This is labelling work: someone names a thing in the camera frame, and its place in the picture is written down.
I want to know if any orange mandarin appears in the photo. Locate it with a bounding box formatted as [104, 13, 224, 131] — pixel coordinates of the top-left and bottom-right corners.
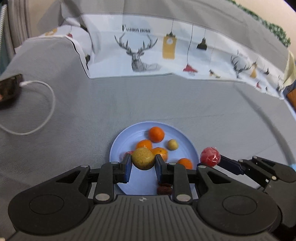
[148, 126, 165, 143]
[178, 158, 193, 170]

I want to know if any dark red jujube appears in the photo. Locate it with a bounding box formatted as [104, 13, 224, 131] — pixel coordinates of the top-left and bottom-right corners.
[158, 182, 172, 187]
[157, 186, 173, 195]

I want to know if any yellow-green fruit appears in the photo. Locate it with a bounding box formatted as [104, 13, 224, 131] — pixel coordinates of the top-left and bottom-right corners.
[132, 148, 155, 170]
[166, 139, 179, 151]

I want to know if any orange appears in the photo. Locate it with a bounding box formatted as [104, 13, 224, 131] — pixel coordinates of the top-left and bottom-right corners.
[152, 147, 168, 162]
[136, 139, 153, 150]

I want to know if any small red tomato far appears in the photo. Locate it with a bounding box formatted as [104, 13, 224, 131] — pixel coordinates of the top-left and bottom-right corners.
[200, 147, 221, 167]

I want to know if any light blue plate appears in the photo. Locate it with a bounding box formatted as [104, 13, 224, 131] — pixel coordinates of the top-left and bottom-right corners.
[109, 121, 200, 195]

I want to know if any orange cushion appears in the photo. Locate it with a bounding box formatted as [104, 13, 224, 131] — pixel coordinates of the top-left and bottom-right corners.
[287, 89, 296, 111]

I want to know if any grey printed sofa cover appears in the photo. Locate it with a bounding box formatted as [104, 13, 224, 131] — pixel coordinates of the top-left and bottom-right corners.
[1, 1, 295, 238]

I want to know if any black smartphone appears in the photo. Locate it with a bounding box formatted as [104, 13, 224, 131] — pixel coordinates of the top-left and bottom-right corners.
[0, 74, 23, 109]

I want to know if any green checkered blanket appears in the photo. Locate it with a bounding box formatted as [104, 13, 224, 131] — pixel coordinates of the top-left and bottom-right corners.
[228, 0, 291, 48]

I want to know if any grey curtain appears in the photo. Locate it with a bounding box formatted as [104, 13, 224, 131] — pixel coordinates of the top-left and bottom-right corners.
[0, 0, 31, 61]

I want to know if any white charging cable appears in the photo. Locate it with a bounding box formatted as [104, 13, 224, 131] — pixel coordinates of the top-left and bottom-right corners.
[0, 80, 56, 136]

